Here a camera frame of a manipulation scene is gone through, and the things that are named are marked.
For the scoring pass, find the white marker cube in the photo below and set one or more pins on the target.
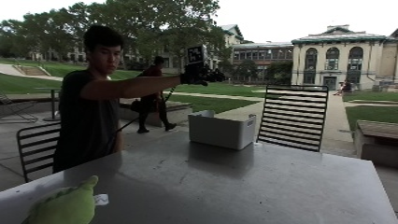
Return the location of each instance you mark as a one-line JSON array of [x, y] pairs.
[[196, 54]]

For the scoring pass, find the green soft toy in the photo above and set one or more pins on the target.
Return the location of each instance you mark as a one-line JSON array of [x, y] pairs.
[[66, 205]]

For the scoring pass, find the white plastic bin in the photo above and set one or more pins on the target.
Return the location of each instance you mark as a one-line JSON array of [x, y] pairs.
[[221, 132]]

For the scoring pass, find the cream arched-window building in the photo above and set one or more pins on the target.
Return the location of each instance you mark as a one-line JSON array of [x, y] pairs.
[[340, 60]]

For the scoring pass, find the black slatted metal chair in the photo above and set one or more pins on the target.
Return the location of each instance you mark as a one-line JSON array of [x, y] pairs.
[[38, 149], [294, 118]]

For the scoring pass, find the person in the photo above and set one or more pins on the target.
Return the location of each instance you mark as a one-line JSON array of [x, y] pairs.
[[155, 102], [344, 87], [87, 102]]

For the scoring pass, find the black lounge chair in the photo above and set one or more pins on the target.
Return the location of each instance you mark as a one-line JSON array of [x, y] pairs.
[[15, 109]]

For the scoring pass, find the dark glass-fronted building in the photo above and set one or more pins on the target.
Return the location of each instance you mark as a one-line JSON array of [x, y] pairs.
[[261, 60]]

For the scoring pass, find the round pedestal table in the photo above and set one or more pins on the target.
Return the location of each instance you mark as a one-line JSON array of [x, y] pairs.
[[52, 104]]

